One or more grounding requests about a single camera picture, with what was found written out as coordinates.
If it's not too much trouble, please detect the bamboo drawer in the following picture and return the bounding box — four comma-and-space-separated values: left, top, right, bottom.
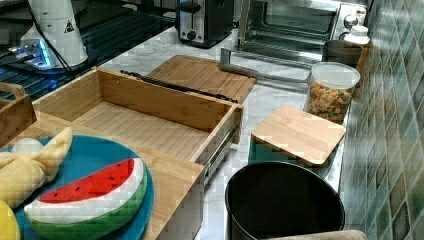
34, 69, 242, 179

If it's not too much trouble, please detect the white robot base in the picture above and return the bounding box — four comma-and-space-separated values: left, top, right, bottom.
9, 0, 88, 71

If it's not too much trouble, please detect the bamboo drawer cabinet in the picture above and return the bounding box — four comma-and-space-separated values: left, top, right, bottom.
0, 111, 205, 240

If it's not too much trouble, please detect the large bamboo cutting board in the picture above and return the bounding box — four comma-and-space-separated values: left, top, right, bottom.
148, 55, 257, 104

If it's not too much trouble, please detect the green box with bamboo lid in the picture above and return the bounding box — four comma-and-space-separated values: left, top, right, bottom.
248, 105, 346, 178

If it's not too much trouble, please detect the black round bin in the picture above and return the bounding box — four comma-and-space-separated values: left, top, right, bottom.
225, 162, 345, 240

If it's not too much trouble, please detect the black silver toaster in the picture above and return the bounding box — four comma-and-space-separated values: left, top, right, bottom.
175, 0, 234, 48

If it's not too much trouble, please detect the stainless toaster oven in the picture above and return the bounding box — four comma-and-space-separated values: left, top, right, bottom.
220, 0, 368, 84

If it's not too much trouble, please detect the clear jar with cereal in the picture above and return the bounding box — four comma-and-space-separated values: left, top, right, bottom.
304, 62, 360, 124

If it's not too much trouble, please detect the blue round plate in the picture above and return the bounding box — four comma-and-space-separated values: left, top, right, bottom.
1, 135, 153, 240

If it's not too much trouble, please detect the plush watermelon slice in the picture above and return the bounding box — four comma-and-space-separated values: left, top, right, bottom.
24, 158, 147, 240

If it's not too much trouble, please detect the dark grey cup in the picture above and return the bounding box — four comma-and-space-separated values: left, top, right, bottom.
322, 40, 362, 68

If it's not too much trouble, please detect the white lidded jar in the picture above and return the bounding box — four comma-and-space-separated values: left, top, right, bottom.
344, 25, 370, 45

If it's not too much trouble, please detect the beige object at bottom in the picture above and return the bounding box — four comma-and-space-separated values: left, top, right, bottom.
265, 230, 369, 240

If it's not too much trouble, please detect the wooden box at left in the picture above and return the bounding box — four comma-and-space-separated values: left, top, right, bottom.
0, 83, 37, 146

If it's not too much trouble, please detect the yellow plush toy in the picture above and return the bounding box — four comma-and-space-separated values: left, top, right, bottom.
0, 127, 73, 209

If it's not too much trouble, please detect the yellow plush fruit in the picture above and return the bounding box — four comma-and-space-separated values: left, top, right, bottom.
0, 201, 21, 240

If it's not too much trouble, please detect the black cable on robot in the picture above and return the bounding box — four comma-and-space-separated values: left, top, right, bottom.
26, 0, 76, 75

